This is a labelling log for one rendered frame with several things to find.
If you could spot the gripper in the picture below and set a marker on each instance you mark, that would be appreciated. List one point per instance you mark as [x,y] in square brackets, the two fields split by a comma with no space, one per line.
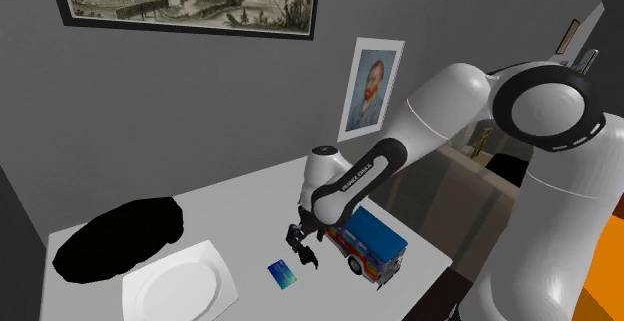
[307,221]

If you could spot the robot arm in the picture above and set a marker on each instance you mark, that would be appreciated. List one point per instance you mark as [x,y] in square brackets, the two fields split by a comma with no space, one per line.
[551,222]

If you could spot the blue card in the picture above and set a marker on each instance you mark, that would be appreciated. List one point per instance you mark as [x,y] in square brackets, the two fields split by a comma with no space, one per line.
[282,274]

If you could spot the toy truck with blue roof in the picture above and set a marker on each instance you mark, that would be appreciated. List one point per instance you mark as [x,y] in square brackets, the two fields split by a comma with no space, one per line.
[373,244]

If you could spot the white square plate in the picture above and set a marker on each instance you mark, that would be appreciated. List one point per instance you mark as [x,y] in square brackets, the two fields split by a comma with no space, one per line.
[178,286]

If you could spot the brown cabinet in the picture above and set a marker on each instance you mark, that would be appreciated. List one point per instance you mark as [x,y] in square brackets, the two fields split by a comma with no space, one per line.
[463,208]

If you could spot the portrait picture with white border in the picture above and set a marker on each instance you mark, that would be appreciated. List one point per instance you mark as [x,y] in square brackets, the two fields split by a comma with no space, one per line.
[371,88]

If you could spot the black rounded object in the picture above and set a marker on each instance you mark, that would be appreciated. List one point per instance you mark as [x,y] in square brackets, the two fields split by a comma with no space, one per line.
[117,239]

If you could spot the wooden chair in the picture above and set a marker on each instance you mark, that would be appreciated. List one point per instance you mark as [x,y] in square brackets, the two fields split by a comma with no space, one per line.
[480,140]

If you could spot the orange furniture piece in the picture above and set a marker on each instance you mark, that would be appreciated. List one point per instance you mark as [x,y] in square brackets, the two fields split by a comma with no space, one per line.
[604,271]

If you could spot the small wooden framed picture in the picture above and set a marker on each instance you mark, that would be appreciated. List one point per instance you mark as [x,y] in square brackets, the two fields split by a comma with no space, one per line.
[567,36]

